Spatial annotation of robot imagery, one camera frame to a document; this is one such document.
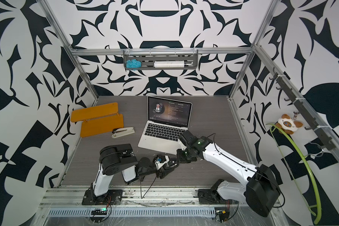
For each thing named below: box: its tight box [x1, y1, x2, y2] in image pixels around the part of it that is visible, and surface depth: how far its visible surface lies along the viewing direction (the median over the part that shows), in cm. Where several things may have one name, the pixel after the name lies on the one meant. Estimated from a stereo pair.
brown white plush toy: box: [276, 113, 304, 135], surface depth 62 cm
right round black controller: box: [215, 209, 230, 223], surface depth 72 cm
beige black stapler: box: [111, 126, 136, 139], surface depth 99 cm
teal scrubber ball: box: [125, 58, 142, 72], surface depth 93 cm
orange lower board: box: [80, 113, 124, 138], surface depth 104 cm
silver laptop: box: [137, 96, 193, 155], surface depth 98 cm
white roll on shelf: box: [153, 60, 186, 68], surface depth 93 cm
